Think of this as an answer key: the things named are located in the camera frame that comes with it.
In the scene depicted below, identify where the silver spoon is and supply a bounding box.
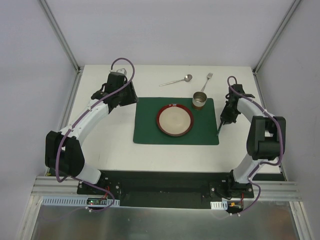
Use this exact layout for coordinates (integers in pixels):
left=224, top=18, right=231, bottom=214
left=159, top=74, right=193, bottom=87

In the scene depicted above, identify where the silver fork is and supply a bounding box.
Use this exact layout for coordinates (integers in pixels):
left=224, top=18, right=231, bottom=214
left=200, top=72, right=213, bottom=92

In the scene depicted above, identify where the front aluminium rail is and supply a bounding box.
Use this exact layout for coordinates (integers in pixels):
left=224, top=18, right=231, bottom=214
left=31, top=176, right=302, bottom=202

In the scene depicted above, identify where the right white cable duct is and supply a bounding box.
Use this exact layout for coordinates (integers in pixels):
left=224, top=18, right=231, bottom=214
left=210, top=200, right=228, bottom=211

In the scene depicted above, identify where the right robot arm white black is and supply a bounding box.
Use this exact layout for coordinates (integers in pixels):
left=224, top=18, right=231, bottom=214
left=218, top=83, right=286, bottom=198

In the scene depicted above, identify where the white cable duct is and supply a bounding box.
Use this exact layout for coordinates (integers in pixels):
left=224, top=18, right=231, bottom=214
left=42, top=196, right=120, bottom=208
left=210, top=200, right=228, bottom=211

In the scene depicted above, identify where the right aluminium frame post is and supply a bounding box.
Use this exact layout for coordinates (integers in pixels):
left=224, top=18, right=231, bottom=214
left=252, top=0, right=302, bottom=75

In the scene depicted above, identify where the left aluminium frame post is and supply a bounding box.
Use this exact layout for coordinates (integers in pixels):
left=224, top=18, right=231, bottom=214
left=38, top=0, right=85, bottom=75

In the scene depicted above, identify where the red rimmed beige plate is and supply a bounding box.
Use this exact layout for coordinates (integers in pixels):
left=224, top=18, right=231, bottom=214
left=156, top=103, right=195, bottom=137

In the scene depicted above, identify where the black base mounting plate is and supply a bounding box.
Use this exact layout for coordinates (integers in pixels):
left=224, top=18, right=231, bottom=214
left=77, top=170, right=254, bottom=209

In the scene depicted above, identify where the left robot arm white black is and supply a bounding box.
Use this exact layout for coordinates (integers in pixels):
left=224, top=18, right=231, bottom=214
left=45, top=68, right=138, bottom=195

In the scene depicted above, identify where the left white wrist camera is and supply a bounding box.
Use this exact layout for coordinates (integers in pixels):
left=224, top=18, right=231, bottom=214
left=110, top=68, right=127, bottom=76

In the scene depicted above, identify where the dark green placemat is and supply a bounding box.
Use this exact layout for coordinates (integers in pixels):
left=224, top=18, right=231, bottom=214
left=133, top=97, right=219, bottom=146

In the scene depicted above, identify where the left white cable duct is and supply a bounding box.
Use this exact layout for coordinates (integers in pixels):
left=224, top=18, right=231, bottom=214
left=42, top=196, right=120, bottom=208

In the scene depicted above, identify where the black knife green handle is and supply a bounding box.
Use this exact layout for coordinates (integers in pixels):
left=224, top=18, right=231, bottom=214
left=216, top=121, right=224, bottom=136

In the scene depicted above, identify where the aluminium frame post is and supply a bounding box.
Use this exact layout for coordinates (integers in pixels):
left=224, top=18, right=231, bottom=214
left=252, top=0, right=302, bottom=75
left=38, top=0, right=85, bottom=75

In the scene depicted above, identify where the steel cup brown base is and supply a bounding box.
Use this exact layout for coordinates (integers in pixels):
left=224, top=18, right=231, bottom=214
left=192, top=91, right=207, bottom=110

